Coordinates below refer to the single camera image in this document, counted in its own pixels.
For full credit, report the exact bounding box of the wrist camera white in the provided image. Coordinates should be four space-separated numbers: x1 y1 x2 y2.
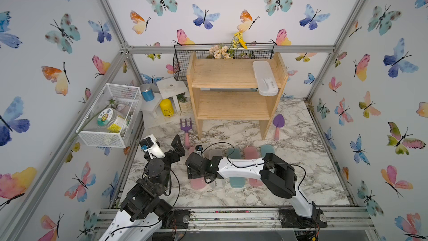
139 135 165 161
193 145 204 157

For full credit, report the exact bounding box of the round green lid jar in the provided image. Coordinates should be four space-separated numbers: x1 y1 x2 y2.
97 108 129 133

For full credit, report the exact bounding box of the cream pot green plant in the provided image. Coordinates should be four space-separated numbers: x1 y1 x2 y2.
177 92 192 112

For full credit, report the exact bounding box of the pink pencil case top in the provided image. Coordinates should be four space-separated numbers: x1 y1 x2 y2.
189 146 206 190

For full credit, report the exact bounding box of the white small step stool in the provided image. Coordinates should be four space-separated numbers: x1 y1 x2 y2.
141 78 188 129

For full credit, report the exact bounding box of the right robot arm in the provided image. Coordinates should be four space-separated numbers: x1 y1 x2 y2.
185 153 328 230

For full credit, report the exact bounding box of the aluminium front rail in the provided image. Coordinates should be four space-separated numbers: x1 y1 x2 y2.
95 206 379 241

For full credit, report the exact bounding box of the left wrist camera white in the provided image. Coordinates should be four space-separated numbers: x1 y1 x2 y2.
139 135 165 161

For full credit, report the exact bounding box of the white wire mesh basket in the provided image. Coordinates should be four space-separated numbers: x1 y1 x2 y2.
76 83 142 148

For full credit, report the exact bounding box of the purple pink toy rake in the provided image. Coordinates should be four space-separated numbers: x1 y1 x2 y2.
180 118 192 150

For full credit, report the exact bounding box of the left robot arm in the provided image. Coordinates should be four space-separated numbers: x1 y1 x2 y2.
100 135 186 241

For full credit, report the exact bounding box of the teal pencil case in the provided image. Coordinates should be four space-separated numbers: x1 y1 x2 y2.
260 145 275 157
227 148 246 189

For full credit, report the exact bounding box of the wooden two-tier shelf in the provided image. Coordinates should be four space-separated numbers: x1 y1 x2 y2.
187 52 288 139

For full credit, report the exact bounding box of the blue metallic can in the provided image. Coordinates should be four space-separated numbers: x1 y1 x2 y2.
139 84 155 102

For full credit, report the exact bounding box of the artificial flowers bunch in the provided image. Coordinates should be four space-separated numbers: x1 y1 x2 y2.
207 31 248 59

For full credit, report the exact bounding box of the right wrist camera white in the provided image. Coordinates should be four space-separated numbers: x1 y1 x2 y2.
193 145 204 157

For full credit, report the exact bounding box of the pink pencil case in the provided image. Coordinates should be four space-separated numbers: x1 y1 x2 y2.
244 146 263 187
189 146 206 190

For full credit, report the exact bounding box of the black wire basket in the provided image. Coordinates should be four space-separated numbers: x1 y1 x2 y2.
173 42 274 81

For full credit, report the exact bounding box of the purple pink toy shovel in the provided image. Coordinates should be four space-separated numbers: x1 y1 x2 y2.
273 114 285 141

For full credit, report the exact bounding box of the yellow bottle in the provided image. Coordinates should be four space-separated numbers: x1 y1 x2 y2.
159 98 175 117

